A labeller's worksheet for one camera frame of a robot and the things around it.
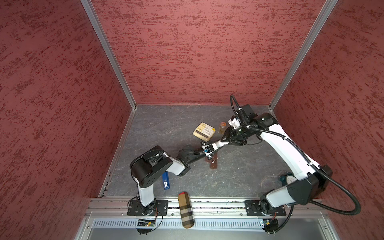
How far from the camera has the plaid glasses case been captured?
0.69m

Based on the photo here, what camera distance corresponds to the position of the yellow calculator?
1.02 m

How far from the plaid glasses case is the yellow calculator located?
1.21ft
